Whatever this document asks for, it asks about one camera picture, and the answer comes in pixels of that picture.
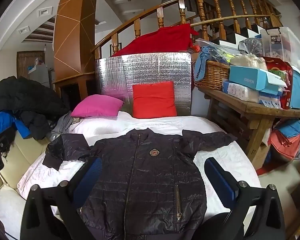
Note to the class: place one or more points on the stack of coral cloths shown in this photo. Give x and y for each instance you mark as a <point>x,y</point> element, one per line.
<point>285,147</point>

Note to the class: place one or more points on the grey refrigerator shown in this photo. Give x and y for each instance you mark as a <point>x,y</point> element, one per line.
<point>40,76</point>

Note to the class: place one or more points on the red square cushion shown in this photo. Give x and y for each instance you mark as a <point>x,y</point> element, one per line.
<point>153,100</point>

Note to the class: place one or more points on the silver foil insulation panel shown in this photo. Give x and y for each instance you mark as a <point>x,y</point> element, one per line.
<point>145,70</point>

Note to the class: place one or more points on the wicker basket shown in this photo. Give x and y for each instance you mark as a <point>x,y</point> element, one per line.
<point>212,75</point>

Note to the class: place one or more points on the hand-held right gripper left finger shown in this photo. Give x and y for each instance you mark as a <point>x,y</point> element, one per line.
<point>90,175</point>

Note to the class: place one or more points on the grey garment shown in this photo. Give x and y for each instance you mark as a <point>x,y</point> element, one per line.
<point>65,125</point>

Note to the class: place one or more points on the rustic wooden table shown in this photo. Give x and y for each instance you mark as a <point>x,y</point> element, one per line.
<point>255,110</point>

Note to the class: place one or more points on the wooden stair railing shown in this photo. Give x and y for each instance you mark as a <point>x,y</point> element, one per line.
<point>160,17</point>

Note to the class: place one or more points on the large red cloth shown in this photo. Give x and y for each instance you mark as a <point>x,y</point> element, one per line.
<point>160,42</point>

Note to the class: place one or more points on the pink cushion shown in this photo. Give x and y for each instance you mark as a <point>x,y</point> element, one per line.
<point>97,106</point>

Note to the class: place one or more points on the blue and white tissue pack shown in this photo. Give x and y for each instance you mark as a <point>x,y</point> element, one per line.
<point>270,101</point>

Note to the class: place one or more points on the brown bamboo screen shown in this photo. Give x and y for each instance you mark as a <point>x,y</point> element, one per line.
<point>23,62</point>

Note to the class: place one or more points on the plastic bag with beige contents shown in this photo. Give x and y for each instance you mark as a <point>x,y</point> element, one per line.
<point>247,60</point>

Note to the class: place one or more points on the dotted clear plastic bag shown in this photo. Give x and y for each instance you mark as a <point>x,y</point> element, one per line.
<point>251,46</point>

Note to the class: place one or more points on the orange wooden column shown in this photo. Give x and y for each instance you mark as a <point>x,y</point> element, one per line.
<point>70,30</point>

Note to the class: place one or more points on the dark quilted jacket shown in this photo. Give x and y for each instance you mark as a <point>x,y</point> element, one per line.
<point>145,180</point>

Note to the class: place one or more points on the blue garment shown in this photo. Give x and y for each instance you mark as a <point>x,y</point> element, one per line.
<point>0,125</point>

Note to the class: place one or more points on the black padded coat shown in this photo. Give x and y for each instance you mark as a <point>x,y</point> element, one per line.
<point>22,95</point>

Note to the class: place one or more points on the white embossed bedspread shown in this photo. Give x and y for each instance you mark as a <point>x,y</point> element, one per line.
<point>227,155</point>

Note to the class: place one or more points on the blue plastic bin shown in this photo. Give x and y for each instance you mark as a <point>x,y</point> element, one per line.
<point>298,87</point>

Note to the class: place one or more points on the clear plastic storage bin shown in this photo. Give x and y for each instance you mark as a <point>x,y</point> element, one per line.
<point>290,47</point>

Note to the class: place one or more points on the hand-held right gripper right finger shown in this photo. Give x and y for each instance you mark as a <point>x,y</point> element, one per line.
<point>220,180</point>

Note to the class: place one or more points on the light blue cardboard box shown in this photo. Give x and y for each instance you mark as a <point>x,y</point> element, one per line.
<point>247,78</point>

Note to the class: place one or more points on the stack of blue cloths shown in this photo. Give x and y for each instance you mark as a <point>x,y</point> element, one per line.
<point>290,127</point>

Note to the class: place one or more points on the toilet paper pack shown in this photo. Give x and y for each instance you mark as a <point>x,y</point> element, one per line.
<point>240,91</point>

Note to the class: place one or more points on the red printed package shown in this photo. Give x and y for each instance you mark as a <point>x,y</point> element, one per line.
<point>277,63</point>

